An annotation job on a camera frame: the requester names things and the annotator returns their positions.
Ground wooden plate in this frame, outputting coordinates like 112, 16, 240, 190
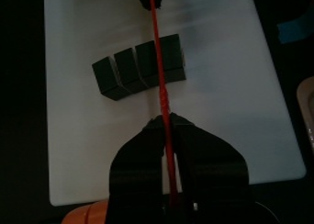
295, 75, 314, 153

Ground orange toy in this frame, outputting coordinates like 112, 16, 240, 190
60, 199, 112, 224

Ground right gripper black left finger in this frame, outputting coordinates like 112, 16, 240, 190
108, 113, 169, 224

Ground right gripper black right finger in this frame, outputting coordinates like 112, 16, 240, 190
169, 111, 251, 224

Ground toy sushi piece black wrap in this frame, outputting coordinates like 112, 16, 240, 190
112, 47, 149, 94
91, 55, 131, 102
133, 39, 164, 88
156, 33, 187, 84

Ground white cutting board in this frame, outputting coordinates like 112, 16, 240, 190
41, 0, 307, 207

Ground blue tape strip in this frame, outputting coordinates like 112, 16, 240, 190
276, 10, 314, 45

